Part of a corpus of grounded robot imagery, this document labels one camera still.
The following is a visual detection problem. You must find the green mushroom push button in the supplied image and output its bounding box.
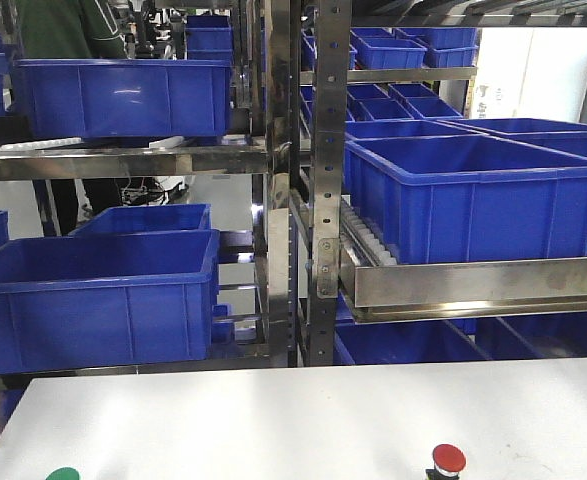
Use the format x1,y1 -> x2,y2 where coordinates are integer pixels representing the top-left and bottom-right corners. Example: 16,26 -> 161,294
46,466 -> 81,480

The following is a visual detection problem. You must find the red mushroom push button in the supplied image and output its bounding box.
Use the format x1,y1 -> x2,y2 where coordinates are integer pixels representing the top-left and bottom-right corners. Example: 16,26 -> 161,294
425,443 -> 467,480

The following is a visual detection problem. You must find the steel shelving rack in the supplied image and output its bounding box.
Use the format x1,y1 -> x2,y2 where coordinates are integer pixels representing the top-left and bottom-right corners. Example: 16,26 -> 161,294
0,1 -> 587,366

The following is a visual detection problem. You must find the blue bin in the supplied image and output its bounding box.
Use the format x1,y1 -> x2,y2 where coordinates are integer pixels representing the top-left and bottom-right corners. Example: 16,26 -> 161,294
439,118 -> 587,157
12,59 -> 232,139
0,230 -> 220,375
70,204 -> 211,237

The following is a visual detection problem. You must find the person in green sweater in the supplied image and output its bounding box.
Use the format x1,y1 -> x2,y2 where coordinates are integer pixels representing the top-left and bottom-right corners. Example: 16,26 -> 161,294
15,0 -> 127,59

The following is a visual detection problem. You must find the blue bin right shelf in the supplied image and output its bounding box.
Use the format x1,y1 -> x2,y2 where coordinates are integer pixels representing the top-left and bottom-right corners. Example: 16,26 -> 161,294
346,135 -> 587,264

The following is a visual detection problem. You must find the blue bin far right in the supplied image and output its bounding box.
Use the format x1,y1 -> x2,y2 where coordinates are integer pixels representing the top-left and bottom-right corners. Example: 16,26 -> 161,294
439,118 -> 587,157

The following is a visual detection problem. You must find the blue bin behind lower left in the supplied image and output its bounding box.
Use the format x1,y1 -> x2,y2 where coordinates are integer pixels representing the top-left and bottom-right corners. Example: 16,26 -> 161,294
70,204 -> 211,237

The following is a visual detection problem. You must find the blue bin upper left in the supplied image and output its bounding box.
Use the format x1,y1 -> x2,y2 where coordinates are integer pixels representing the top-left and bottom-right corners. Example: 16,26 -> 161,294
12,59 -> 232,139

